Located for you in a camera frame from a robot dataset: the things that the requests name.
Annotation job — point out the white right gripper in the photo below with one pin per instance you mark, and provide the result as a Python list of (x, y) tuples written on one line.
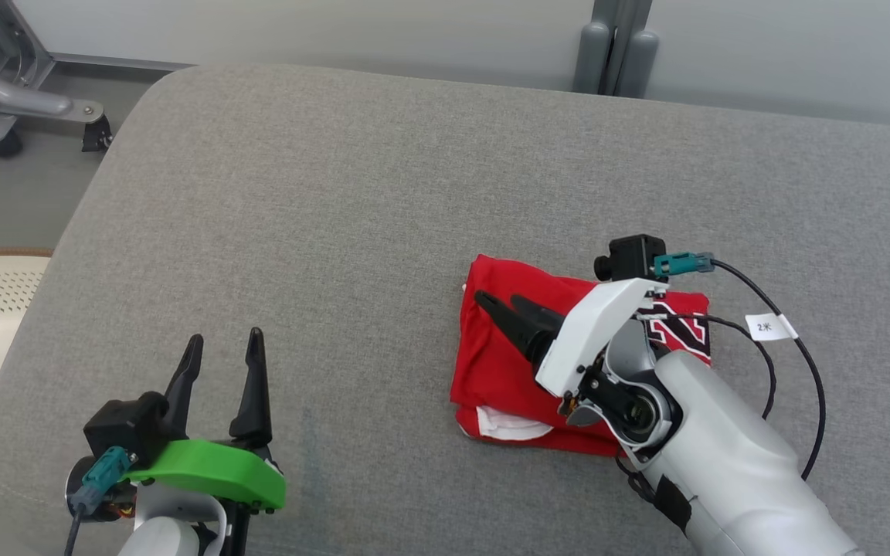
[(592, 332)]

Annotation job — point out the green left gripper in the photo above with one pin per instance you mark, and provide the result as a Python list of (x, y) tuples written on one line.
[(213, 467)]

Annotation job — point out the red white striped jersey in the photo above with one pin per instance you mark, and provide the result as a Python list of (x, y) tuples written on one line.
[(491, 363)]

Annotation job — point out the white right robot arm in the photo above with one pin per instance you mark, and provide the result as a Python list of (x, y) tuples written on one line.
[(738, 479)]

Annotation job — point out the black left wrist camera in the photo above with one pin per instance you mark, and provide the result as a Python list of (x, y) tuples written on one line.
[(124, 425)]

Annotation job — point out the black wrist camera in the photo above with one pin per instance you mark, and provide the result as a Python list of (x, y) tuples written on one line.
[(634, 256), (124, 425)]

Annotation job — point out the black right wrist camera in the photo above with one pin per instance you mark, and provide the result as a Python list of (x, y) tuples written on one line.
[(634, 256)]

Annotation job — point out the grey double metal post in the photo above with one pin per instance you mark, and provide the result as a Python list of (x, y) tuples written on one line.
[(592, 62)]

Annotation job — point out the grey metal wheeled frame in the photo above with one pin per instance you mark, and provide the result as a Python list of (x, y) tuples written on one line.
[(20, 99)]

